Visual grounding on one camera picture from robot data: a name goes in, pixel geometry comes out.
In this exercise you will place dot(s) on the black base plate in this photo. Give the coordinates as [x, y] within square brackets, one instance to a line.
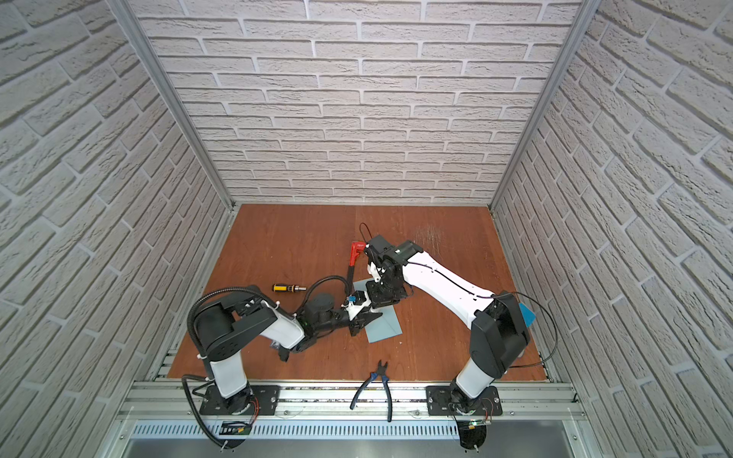
[264, 397]
[447, 400]

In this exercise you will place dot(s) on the grey blue work glove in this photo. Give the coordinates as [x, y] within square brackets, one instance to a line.
[528, 315]

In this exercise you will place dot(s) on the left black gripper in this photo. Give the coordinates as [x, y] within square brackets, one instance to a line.
[362, 320]

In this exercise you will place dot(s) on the small black clip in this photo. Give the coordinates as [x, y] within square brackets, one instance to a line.
[283, 352]

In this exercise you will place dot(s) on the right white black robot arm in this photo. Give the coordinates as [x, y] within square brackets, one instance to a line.
[499, 322]

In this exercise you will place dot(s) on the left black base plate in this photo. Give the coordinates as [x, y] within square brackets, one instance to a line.
[264, 397]

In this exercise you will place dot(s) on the red black pipe wrench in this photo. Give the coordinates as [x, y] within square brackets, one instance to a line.
[356, 249]

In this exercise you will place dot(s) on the white slotted cable duct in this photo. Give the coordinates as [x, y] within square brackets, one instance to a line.
[299, 430]

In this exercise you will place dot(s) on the yellow black screwdriver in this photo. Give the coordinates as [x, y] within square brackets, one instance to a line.
[290, 288]

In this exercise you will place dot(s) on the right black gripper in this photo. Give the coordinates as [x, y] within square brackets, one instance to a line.
[378, 300]

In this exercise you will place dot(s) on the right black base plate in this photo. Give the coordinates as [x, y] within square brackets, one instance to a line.
[447, 400]

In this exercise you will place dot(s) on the aluminium frame rail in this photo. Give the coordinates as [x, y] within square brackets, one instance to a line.
[164, 399]

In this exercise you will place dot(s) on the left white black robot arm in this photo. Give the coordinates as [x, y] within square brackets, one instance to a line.
[223, 322]

